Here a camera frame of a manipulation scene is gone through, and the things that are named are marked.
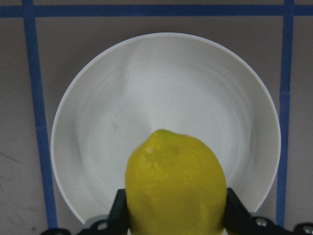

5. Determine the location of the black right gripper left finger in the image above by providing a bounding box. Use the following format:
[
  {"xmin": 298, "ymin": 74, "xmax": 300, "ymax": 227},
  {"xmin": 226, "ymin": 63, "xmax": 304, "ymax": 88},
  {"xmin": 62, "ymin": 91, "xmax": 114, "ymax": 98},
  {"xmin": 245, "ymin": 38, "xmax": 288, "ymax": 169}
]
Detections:
[{"xmin": 40, "ymin": 188, "xmax": 130, "ymax": 235}]

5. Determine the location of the yellow lemon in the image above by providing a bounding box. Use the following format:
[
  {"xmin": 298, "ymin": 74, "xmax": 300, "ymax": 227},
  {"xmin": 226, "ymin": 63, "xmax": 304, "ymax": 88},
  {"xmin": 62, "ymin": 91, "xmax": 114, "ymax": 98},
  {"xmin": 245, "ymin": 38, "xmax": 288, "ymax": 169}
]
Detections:
[{"xmin": 125, "ymin": 130, "xmax": 227, "ymax": 235}]

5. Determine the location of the cream white bowl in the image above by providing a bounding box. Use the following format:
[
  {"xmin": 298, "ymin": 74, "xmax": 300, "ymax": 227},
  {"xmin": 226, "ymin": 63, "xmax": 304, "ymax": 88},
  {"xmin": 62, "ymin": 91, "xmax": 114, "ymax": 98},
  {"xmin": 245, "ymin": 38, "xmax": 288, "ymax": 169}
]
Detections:
[{"xmin": 50, "ymin": 33, "xmax": 281, "ymax": 223}]

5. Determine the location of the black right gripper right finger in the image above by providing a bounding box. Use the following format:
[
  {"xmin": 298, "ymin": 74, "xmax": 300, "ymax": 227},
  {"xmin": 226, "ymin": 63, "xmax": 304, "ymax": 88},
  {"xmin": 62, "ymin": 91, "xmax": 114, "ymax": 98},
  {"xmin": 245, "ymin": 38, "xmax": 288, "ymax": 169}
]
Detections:
[{"xmin": 224, "ymin": 188, "xmax": 313, "ymax": 235}]

